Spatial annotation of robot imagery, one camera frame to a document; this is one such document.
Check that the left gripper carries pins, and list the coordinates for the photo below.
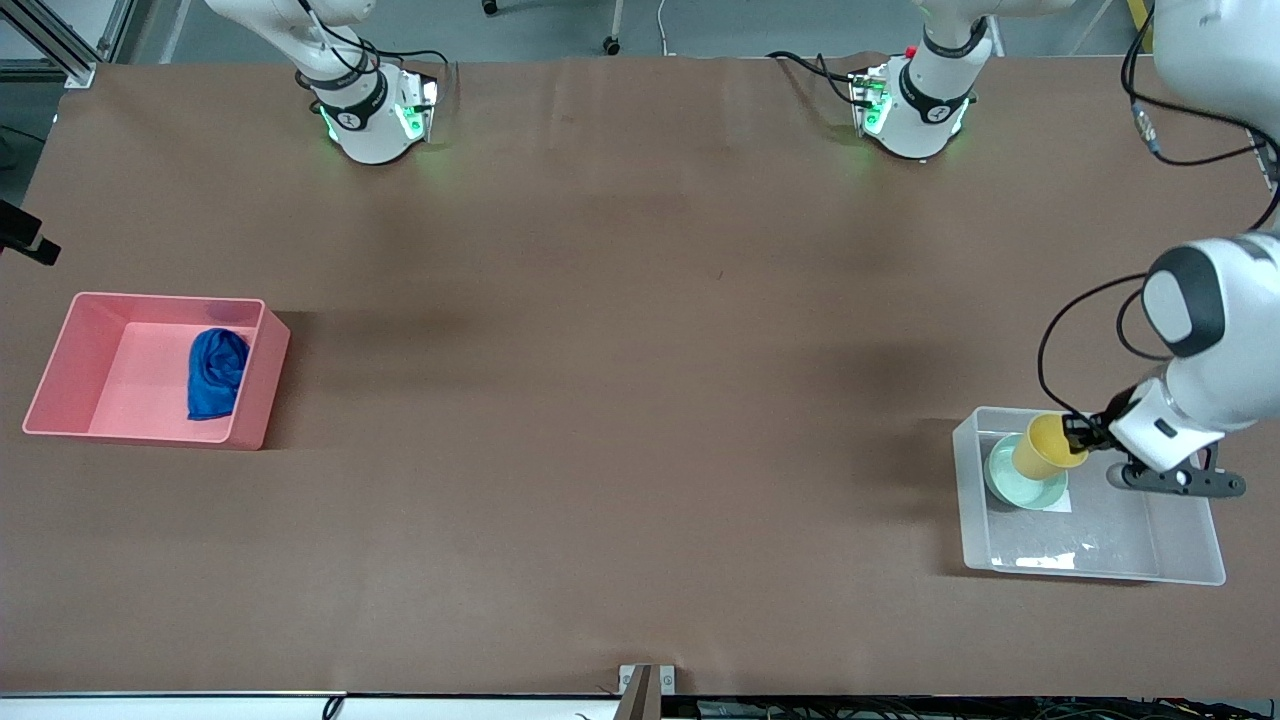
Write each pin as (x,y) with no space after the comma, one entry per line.
(1093,432)

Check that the yellow cup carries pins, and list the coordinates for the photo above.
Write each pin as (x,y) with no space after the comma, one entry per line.
(1040,450)

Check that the mint green bowl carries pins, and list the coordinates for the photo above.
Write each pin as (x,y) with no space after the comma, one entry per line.
(1005,480)

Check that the blue cloth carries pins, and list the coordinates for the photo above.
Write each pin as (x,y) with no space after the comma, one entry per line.
(215,375)

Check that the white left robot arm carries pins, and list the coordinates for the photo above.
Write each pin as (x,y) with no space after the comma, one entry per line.
(1225,370)

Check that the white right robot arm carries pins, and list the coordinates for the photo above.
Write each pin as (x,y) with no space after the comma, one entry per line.
(365,130)

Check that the white square label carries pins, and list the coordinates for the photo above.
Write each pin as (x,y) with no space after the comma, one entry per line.
(1066,506)

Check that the clear plastic bin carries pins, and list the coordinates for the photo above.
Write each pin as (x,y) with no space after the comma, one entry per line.
(1130,540)

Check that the pink plastic bin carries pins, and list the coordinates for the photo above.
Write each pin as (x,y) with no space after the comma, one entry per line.
(150,380)

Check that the brown table cover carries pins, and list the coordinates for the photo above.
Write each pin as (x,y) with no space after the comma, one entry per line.
(620,450)

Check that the aluminium frame profile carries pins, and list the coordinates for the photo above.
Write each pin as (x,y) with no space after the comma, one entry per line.
(60,45)

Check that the white table edge rail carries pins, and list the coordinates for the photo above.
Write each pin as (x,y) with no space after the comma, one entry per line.
(170,706)

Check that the metal table edge bracket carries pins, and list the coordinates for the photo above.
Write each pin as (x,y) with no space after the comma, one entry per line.
(647,690)

